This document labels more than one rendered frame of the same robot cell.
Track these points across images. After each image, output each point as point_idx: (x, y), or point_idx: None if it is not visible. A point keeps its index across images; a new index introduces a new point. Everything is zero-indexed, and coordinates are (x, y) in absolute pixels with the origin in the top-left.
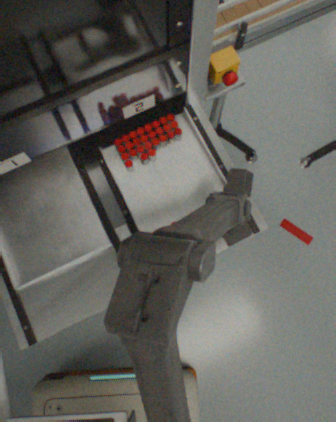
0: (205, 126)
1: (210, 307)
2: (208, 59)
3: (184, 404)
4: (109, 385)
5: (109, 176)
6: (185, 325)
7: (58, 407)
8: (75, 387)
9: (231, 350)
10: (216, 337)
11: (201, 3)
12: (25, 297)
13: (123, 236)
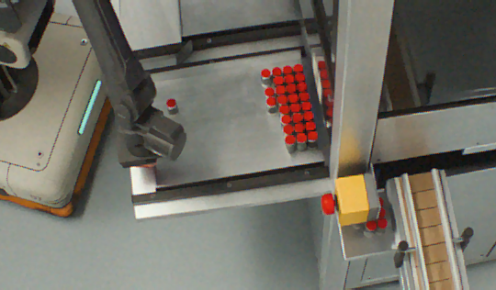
0: (295, 187)
1: (135, 271)
2: (337, 148)
3: None
4: (83, 96)
5: (261, 55)
6: (124, 232)
7: (84, 41)
8: (95, 61)
9: (75, 277)
10: (96, 265)
11: (337, 70)
12: None
13: (183, 51)
